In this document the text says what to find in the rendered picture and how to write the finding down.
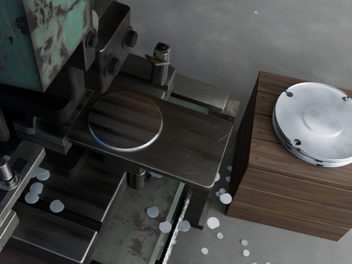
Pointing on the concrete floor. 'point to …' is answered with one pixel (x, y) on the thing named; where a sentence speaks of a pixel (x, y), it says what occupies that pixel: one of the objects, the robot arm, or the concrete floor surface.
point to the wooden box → (284, 174)
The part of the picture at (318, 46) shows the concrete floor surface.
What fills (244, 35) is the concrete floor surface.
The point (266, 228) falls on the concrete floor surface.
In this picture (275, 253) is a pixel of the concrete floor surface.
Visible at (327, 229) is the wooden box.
